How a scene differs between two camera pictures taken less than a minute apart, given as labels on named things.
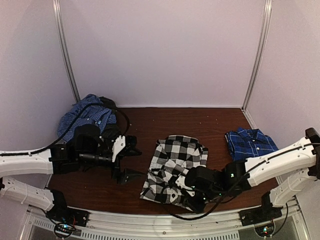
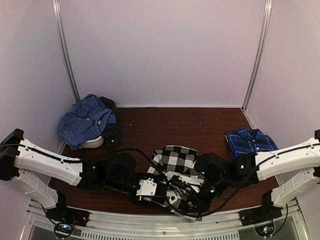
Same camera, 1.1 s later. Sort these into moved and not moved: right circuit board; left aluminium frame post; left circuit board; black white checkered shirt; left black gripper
Moved: black white checkered shirt; left black gripper
Not moved: right circuit board; left circuit board; left aluminium frame post
